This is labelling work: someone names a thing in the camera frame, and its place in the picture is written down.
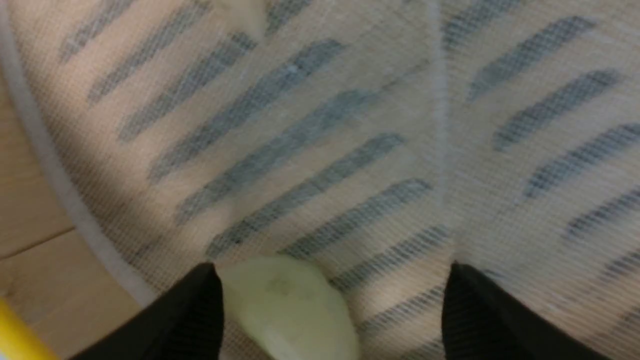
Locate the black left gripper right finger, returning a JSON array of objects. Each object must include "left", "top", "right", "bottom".
[{"left": 441, "top": 262, "right": 605, "bottom": 360}]

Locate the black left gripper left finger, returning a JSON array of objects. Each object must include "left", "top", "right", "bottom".
[{"left": 74, "top": 262, "right": 225, "bottom": 360}]

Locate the green steamed dumpling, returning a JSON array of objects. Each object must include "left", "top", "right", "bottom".
[{"left": 219, "top": 255, "right": 361, "bottom": 360}]

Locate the wooden steamer with yellow bands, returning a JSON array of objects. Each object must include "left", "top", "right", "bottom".
[{"left": 0, "top": 79, "right": 140, "bottom": 359}]

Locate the white steamer liner cloth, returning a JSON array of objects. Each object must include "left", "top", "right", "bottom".
[{"left": 1, "top": 0, "right": 639, "bottom": 360}]

